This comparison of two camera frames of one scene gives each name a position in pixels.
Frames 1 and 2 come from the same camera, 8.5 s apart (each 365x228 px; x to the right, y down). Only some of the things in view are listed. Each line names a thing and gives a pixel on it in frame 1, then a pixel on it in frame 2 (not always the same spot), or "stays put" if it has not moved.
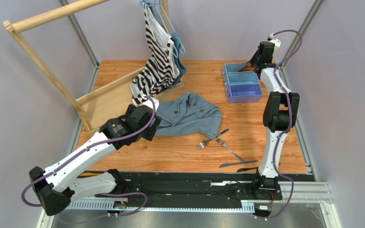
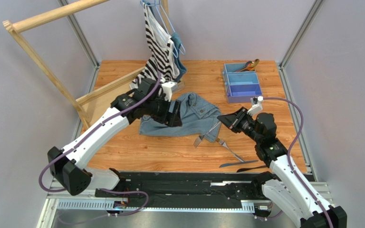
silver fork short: [222, 132] -> [201, 137]
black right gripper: [257, 63] -> [238, 118]
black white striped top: [162, 69] stays put
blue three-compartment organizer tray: [242, 86] stays put
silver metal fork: [223, 143] stays put
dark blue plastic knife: [238, 163] stays put
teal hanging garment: [177, 39] stays put
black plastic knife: [242, 169] stays put
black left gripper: [148, 135] -> [174, 118]
